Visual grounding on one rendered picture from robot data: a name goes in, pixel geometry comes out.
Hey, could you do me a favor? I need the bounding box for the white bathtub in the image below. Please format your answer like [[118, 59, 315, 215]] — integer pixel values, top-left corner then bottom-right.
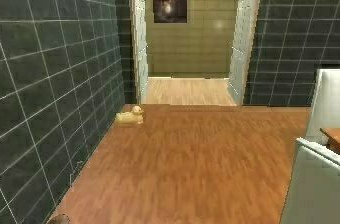
[[279, 68, 340, 224]]

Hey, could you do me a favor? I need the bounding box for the dark framed wall picture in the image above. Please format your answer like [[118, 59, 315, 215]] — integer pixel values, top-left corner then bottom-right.
[[152, 0, 188, 24]]

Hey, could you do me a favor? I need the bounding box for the white room door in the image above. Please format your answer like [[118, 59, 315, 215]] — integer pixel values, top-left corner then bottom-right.
[[227, 0, 261, 107]]

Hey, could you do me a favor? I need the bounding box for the yellow rubber duck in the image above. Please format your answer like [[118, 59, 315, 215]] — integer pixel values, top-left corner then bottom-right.
[[115, 105, 145, 127]]

